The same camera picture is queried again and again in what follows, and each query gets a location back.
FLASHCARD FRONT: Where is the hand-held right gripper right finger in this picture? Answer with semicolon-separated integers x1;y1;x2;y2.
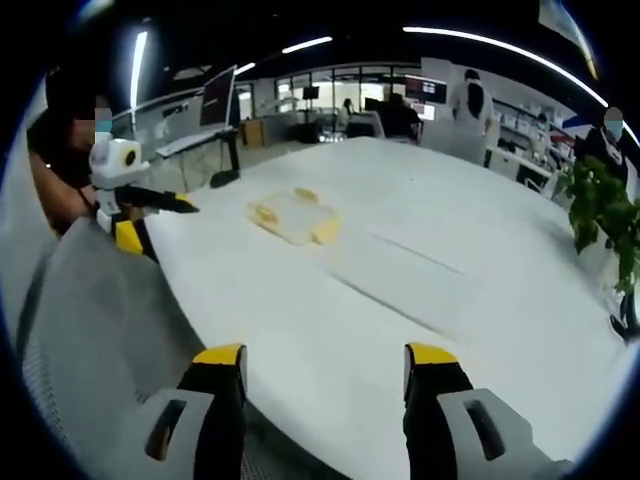
402;341;557;480

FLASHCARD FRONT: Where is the cardboard box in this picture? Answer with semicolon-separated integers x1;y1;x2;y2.
239;119;267;148

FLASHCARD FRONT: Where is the long ceiling light strip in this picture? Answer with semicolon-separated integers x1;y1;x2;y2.
401;25;597;109

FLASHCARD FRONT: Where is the wall screen with red picture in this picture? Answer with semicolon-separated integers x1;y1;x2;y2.
404;76;449;105

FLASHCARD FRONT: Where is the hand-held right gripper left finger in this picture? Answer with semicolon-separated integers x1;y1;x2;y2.
113;342;249;480

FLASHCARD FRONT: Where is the green potted plant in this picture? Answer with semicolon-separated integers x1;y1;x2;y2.
555;155;640;346

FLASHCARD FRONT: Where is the grey mesh office chair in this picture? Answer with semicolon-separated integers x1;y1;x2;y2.
13;217;214;480

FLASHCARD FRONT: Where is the black monitor stand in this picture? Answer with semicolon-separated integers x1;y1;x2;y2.
208;125;243;190

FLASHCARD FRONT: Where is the clear plastic food container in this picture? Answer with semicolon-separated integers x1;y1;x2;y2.
246;186;345;247

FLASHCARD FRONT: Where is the white side desk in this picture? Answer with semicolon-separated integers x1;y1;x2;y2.
154;126;237;160

